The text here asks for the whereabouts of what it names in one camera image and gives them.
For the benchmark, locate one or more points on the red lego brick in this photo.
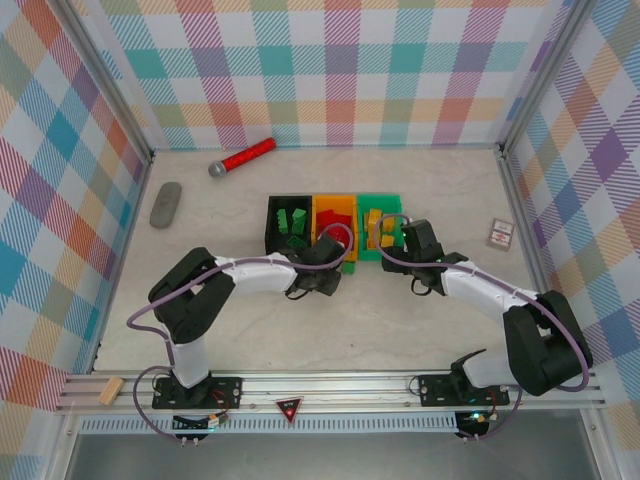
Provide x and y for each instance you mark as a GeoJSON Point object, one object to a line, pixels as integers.
{"type": "Point", "coordinates": [331, 235]}
{"type": "Point", "coordinates": [327, 218]}
{"type": "Point", "coordinates": [345, 221]}

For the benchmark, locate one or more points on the green lego brick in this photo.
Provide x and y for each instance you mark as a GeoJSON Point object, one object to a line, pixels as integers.
{"type": "Point", "coordinates": [348, 269]}
{"type": "Point", "coordinates": [283, 221]}
{"type": "Point", "coordinates": [299, 220]}
{"type": "Point", "coordinates": [296, 242]}

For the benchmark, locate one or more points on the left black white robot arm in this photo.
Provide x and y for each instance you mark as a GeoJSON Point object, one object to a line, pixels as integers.
{"type": "Point", "coordinates": [190, 300]}

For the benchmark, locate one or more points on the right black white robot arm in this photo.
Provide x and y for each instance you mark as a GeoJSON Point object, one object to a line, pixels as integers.
{"type": "Point", "coordinates": [545, 345]}

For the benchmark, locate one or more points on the green plastic bin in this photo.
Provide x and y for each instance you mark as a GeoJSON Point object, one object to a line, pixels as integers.
{"type": "Point", "coordinates": [385, 201]}

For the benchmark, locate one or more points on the black plastic bin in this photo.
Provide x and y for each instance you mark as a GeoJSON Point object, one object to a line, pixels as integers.
{"type": "Point", "coordinates": [270, 240]}

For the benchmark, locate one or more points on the orange plastic bin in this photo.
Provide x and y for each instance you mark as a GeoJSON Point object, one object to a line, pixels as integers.
{"type": "Point", "coordinates": [335, 201]}

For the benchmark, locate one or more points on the small card box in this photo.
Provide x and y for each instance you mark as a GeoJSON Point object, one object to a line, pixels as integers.
{"type": "Point", "coordinates": [500, 235]}

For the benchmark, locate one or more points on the red triangle sign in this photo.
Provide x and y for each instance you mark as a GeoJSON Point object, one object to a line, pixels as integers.
{"type": "Point", "coordinates": [289, 407]}

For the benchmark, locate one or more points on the red toy microphone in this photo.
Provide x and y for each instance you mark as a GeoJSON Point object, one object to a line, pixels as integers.
{"type": "Point", "coordinates": [247, 152]}

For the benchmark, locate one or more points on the grey oval stone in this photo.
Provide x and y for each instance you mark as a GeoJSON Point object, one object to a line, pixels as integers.
{"type": "Point", "coordinates": [165, 206]}

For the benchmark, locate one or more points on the yellow power connector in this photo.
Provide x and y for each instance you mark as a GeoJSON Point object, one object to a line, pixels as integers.
{"type": "Point", "coordinates": [212, 420]}
{"type": "Point", "coordinates": [480, 419]}

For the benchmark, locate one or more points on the small wooden block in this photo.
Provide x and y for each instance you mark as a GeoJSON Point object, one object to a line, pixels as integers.
{"type": "Point", "coordinates": [111, 391]}

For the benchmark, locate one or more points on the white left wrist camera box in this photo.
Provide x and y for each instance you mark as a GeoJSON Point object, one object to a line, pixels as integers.
{"type": "Point", "coordinates": [342, 243]}

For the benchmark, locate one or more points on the aluminium frame rail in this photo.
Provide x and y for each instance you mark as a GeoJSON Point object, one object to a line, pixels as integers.
{"type": "Point", "coordinates": [325, 387]}

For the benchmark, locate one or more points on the aluminium side rail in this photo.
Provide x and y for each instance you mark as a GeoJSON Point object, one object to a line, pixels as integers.
{"type": "Point", "coordinates": [517, 200]}
{"type": "Point", "coordinates": [134, 215]}

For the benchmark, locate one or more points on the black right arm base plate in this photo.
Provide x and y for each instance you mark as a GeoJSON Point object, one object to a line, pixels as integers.
{"type": "Point", "coordinates": [435, 390]}

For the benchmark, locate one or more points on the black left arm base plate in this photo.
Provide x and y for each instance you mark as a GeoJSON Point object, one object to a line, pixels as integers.
{"type": "Point", "coordinates": [225, 390]}

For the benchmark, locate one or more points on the aluminium corner post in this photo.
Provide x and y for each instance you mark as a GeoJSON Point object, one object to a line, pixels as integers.
{"type": "Point", "coordinates": [107, 85]}
{"type": "Point", "coordinates": [545, 75]}

